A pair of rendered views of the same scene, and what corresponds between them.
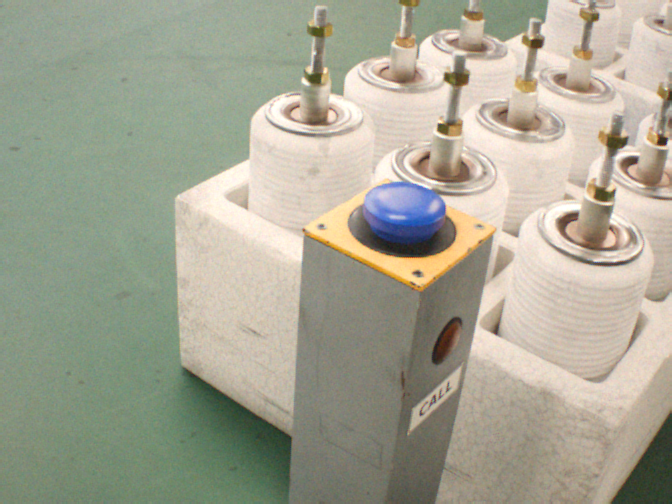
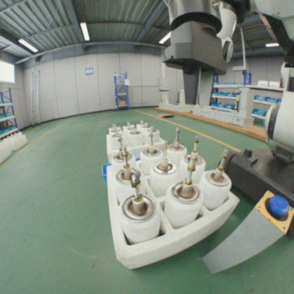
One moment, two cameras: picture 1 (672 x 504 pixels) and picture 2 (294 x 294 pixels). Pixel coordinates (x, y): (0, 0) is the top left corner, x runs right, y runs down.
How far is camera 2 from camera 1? 55 cm
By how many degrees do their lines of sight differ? 47
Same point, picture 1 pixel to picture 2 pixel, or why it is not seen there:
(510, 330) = (213, 206)
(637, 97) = (138, 148)
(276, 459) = (172, 263)
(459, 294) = not seen: hidden behind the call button
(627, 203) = (201, 167)
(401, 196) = (280, 203)
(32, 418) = not seen: outside the picture
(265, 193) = (144, 236)
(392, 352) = not seen: hidden behind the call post
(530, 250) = (220, 190)
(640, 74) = (135, 143)
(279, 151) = (149, 227)
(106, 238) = (70, 253)
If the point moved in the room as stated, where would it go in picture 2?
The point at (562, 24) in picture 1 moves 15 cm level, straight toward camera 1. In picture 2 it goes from (116, 142) to (130, 150)
